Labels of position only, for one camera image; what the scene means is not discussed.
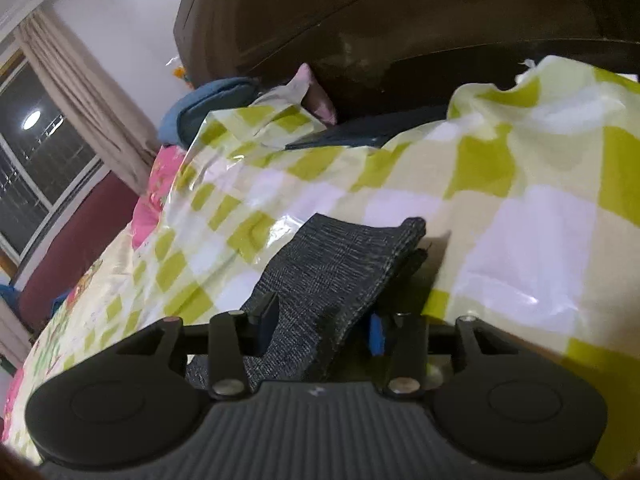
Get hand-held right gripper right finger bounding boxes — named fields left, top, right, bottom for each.
left=367, top=311, right=506, bottom=401

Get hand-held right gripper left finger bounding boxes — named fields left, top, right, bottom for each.
left=117, top=291, right=281, bottom=401

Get dark grey checked pants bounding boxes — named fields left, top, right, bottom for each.
left=185, top=212, right=430, bottom=395

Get green checked plastic sheet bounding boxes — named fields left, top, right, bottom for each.
left=0, top=55, right=640, bottom=476

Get maroon sofa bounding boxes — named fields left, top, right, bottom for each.
left=17, top=170, right=151, bottom=331

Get folded blue blanket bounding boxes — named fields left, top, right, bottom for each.
left=159, top=77, right=261, bottom=148

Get pink pillow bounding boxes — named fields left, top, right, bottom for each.
left=285, top=62, right=338, bottom=125

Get blue garment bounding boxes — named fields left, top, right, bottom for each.
left=0, top=282, right=21, bottom=331

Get orange snack bag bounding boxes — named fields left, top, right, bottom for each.
left=167, top=55, right=193, bottom=86

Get beige curtain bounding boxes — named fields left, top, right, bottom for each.
left=15, top=10, right=161, bottom=196

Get dark wooden headboard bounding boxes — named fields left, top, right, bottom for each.
left=172, top=0, right=640, bottom=116

